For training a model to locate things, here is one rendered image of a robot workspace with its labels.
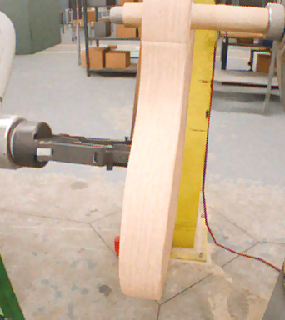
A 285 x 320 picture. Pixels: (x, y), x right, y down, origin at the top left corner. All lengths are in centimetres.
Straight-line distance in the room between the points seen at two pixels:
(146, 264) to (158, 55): 20
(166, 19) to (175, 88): 7
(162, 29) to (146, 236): 20
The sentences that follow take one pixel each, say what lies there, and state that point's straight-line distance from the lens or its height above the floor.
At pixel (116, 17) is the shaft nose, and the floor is 125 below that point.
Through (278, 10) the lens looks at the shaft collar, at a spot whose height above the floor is 127.
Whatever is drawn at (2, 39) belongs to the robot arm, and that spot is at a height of 121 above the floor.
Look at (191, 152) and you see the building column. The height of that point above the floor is 62.
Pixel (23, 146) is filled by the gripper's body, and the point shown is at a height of 107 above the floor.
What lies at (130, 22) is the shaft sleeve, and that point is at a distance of 42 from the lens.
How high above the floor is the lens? 127
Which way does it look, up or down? 28 degrees down
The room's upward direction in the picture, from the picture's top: straight up
